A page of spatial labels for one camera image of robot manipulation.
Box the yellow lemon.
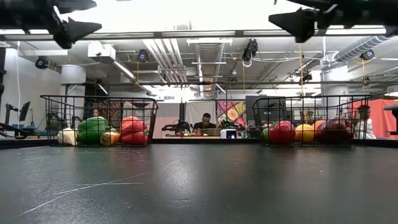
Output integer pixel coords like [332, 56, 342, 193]
[294, 123, 315, 144]

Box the red bell pepper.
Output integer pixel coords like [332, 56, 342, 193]
[119, 121, 149, 146]

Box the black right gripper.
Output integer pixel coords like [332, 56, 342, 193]
[268, 0, 398, 44]

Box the white device with screen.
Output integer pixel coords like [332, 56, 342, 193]
[220, 128, 239, 139]

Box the red orange curtain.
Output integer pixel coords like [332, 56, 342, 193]
[351, 98, 398, 139]

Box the person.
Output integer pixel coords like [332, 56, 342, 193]
[192, 112, 218, 131]
[354, 105, 377, 140]

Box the white garlic bulb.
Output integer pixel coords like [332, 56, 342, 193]
[57, 127, 78, 146]

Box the black table mat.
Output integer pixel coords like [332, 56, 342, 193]
[0, 142, 398, 224]

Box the black monitor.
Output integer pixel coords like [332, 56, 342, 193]
[19, 101, 32, 123]

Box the silver ventilation duct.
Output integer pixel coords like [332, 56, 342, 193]
[334, 35, 389, 62]

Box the black ceiling-hung device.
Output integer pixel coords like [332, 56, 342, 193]
[359, 49, 376, 62]
[241, 39, 259, 62]
[34, 55, 50, 70]
[137, 49, 150, 63]

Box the black wire basket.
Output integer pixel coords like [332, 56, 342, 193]
[251, 94, 374, 147]
[40, 95, 159, 147]

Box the green bell pepper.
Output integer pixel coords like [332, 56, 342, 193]
[76, 116, 110, 146]

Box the dark red apple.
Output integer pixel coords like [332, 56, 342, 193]
[316, 116, 354, 144]

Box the colourful patterned tapestry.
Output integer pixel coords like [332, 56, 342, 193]
[216, 101, 247, 127]

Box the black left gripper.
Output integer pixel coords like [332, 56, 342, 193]
[0, 0, 103, 50]

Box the black table frame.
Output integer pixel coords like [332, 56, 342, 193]
[0, 138, 398, 149]

